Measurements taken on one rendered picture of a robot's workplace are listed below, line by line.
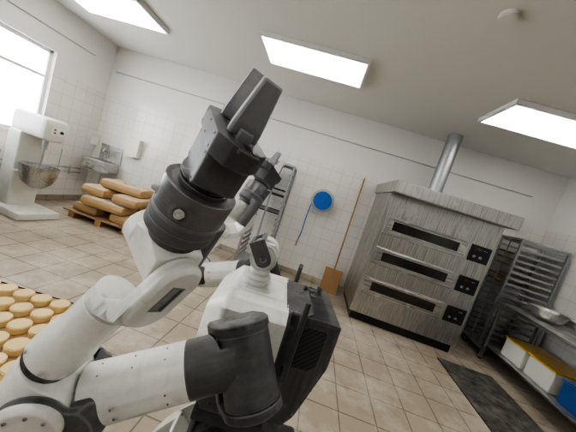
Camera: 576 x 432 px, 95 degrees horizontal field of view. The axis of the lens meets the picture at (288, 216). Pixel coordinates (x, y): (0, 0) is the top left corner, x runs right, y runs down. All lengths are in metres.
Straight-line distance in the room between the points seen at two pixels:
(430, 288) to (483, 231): 1.01
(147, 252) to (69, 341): 0.15
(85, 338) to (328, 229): 4.47
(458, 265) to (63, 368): 4.11
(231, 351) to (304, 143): 4.50
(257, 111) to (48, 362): 0.40
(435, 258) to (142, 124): 5.44
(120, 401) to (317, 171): 4.47
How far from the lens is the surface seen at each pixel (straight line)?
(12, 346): 0.97
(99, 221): 5.04
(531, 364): 4.61
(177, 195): 0.30
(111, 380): 0.51
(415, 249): 3.99
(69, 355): 0.47
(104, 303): 0.41
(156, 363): 0.49
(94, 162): 5.96
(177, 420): 0.99
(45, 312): 1.09
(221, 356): 0.47
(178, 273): 0.35
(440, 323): 4.41
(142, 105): 6.02
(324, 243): 4.79
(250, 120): 0.27
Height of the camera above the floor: 1.49
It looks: 6 degrees down
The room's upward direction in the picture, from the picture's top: 18 degrees clockwise
